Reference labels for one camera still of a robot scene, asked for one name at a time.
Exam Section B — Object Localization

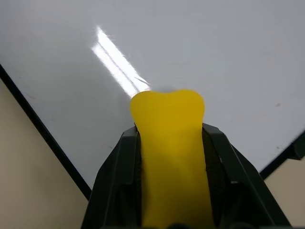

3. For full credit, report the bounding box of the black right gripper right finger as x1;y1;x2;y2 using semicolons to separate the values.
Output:
201;122;292;229

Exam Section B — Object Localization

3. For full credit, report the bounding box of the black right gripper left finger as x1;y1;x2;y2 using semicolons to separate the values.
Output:
80;125;146;229

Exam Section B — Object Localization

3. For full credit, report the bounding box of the yellow eraser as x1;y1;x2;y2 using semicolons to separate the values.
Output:
130;88;215;227

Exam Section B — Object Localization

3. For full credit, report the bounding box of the black-framed whiteboard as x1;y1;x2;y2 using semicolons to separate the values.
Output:
0;0;305;200

